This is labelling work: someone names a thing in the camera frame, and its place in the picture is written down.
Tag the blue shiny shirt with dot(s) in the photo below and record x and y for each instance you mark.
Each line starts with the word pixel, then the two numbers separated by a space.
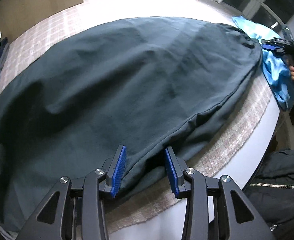
pixel 276 72

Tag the dark grey trousers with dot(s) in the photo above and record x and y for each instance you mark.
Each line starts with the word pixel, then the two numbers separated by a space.
pixel 146 83

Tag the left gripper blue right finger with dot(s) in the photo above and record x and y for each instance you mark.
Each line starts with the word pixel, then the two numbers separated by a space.
pixel 216 207

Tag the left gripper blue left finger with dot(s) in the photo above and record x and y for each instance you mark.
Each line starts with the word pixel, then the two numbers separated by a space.
pixel 69 200

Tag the black jacket with zipper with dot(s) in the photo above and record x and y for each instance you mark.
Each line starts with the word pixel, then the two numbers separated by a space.
pixel 271 191

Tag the plaid pink table cloth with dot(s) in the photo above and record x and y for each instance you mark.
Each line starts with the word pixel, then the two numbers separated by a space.
pixel 236 150

